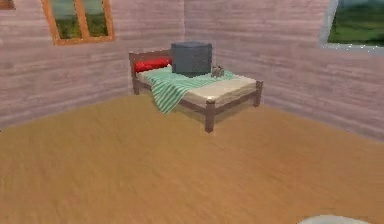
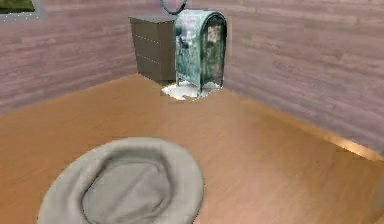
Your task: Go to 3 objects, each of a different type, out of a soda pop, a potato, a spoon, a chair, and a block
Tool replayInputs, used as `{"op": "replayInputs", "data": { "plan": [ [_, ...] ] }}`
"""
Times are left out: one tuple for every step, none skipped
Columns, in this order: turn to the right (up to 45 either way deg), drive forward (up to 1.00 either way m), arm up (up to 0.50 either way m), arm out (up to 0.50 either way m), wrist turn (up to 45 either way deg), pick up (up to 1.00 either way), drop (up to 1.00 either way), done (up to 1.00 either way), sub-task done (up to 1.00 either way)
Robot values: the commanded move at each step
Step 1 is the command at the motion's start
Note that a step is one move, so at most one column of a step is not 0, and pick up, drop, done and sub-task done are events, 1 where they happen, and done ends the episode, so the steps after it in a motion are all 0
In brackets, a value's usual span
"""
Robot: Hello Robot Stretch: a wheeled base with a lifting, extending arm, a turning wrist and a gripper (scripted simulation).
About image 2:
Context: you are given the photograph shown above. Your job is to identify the brown chest of drawers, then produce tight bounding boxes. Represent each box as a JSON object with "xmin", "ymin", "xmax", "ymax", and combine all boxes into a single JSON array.
[{"xmin": 128, "ymin": 15, "xmax": 178, "ymax": 82}]

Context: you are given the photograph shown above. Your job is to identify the green arched mailbox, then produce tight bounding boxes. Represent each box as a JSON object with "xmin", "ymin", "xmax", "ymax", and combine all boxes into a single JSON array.
[{"xmin": 173, "ymin": 9, "xmax": 228, "ymax": 92}]

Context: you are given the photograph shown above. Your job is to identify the white round base patch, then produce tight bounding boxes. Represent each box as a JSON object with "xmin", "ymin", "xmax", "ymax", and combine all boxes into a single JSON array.
[{"xmin": 161, "ymin": 80, "xmax": 222, "ymax": 102}]

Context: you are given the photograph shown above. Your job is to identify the dark round wall mirror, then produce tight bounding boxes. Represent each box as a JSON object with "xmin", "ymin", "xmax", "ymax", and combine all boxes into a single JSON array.
[{"xmin": 159, "ymin": 0, "xmax": 189, "ymax": 16}]

